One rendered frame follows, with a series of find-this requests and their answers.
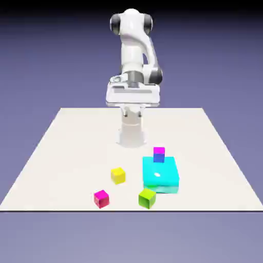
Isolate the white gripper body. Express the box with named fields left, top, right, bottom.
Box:
left=105, top=81, right=161, bottom=108

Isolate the small purple cube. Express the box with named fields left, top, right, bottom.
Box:
left=153, top=146, right=165, bottom=163

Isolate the small yellow cube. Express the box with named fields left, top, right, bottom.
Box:
left=110, top=166, right=126, bottom=185

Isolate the small green cube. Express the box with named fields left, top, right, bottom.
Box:
left=138, top=187, right=157, bottom=210

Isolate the small pink cube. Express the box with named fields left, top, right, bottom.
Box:
left=93, top=189, right=110, bottom=209

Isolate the large cyan box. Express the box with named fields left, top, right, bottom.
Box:
left=142, top=156, right=180, bottom=194

